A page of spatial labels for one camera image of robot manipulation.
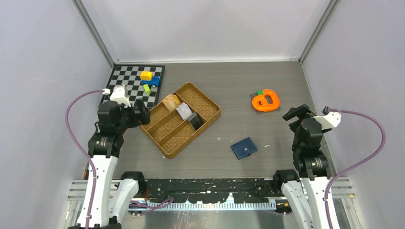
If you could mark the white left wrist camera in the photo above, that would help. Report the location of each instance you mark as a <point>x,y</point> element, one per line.
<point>120,95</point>

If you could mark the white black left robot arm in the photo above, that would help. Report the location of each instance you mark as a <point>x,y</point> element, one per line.
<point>101,210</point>

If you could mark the silver credit card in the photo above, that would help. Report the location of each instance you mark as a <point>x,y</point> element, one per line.
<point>184,111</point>

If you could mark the blue toy car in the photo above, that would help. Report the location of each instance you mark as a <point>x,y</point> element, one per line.
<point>153,82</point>

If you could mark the woven divided basket tray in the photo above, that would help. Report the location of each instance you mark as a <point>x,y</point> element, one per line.
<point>170,133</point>

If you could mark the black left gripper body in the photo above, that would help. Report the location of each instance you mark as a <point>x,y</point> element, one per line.
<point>139,118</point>

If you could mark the green toy block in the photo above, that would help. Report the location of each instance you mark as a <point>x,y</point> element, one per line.
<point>147,89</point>

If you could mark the blue leather card holder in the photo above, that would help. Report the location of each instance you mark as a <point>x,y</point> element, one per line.
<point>244,148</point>

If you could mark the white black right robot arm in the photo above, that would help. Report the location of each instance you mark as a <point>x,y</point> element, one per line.
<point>305,186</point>

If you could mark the black mounting rail base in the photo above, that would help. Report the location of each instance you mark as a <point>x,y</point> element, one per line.
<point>209,190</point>

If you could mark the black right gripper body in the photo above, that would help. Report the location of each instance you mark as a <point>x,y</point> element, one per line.
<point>301,111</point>

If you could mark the yellow toy block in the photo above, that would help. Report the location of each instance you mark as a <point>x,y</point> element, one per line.
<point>146,75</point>

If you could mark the black VIP credit card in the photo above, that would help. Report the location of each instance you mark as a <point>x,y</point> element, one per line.
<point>195,120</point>

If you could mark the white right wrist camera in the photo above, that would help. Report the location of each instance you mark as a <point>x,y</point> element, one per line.
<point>328,121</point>

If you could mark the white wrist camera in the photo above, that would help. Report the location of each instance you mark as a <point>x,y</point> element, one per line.
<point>120,95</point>
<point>328,121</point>

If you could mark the black white checkerboard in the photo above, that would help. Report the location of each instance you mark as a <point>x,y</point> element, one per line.
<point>129,75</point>

